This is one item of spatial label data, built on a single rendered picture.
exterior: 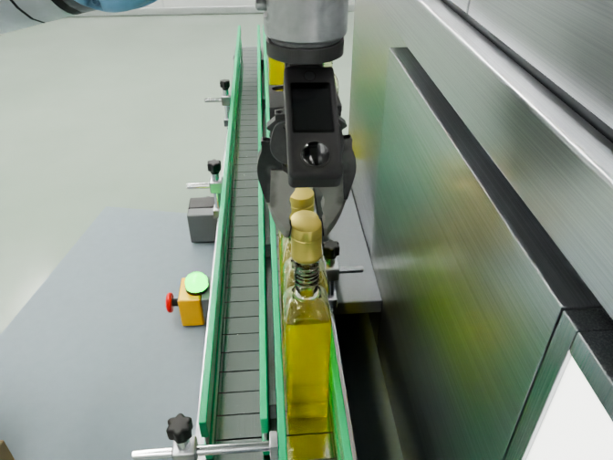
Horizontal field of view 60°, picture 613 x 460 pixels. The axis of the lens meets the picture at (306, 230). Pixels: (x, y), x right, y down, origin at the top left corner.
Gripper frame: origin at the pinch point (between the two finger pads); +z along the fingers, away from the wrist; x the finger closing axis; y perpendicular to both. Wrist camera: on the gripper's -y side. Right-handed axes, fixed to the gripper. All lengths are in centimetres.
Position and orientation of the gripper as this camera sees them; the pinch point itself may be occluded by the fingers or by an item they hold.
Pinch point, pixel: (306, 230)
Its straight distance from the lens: 58.1
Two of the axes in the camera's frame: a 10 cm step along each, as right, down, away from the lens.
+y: -0.8, -5.8, 8.1
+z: 0.0, 8.1, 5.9
